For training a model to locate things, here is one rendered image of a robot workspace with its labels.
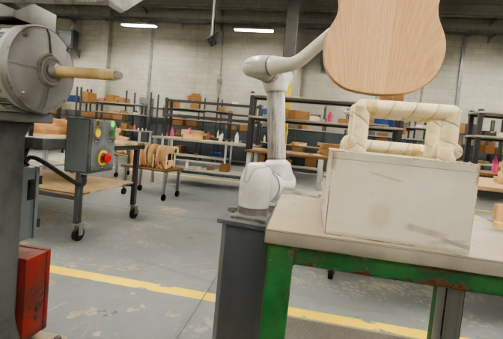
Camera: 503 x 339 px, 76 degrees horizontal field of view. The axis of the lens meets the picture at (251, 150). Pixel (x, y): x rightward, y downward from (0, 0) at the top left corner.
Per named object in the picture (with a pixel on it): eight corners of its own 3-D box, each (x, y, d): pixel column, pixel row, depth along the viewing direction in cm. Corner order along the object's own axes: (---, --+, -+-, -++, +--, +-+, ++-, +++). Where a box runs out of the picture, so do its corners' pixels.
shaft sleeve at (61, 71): (62, 66, 97) (63, 76, 98) (55, 65, 94) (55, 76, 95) (117, 69, 94) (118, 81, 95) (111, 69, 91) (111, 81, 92)
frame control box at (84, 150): (16, 184, 115) (19, 111, 114) (60, 177, 136) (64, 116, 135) (78, 192, 112) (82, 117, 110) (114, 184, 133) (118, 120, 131)
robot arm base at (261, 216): (234, 209, 177) (235, 199, 177) (273, 215, 171) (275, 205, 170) (221, 216, 160) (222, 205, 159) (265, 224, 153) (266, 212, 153)
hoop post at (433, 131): (425, 158, 71) (430, 114, 70) (421, 157, 74) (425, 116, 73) (441, 159, 70) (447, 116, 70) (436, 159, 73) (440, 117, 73)
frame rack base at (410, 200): (324, 234, 66) (333, 150, 65) (320, 216, 81) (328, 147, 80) (471, 254, 61) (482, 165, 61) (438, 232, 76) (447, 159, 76)
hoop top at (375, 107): (355, 113, 65) (356, 97, 65) (352, 114, 68) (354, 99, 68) (463, 121, 62) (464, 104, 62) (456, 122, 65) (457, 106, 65)
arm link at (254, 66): (266, 49, 158) (281, 56, 169) (238, 52, 170) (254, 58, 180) (263, 76, 159) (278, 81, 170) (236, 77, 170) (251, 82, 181)
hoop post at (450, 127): (440, 160, 63) (446, 111, 62) (433, 159, 66) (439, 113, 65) (458, 162, 62) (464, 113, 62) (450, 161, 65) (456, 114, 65)
